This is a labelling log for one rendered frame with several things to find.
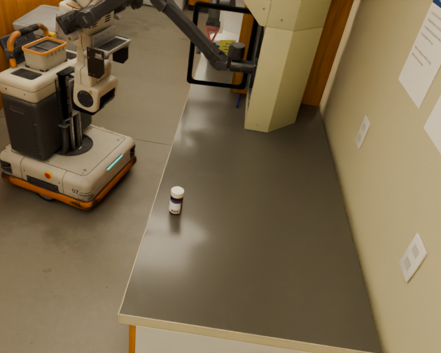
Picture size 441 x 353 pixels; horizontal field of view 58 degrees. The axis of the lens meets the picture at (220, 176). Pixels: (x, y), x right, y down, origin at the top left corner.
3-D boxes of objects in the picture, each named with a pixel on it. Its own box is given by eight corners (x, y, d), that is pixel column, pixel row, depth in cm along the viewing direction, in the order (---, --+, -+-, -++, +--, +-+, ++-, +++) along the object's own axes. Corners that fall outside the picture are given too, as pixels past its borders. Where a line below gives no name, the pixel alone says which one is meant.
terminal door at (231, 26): (244, 90, 208) (260, 10, 184) (185, 82, 204) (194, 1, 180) (244, 89, 209) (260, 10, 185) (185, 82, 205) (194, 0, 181)
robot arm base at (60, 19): (70, 12, 197) (54, 18, 188) (81, 5, 193) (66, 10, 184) (80, 29, 201) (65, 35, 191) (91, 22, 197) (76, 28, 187)
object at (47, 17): (89, 46, 388) (88, 11, 369) (66, 71, 340) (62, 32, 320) (47, 39, 387) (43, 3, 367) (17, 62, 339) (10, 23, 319)
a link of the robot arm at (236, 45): (219, 60, 190) (214, 68, 183) (222, 36, 182) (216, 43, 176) (243, 66, 188) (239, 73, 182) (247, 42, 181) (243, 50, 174)
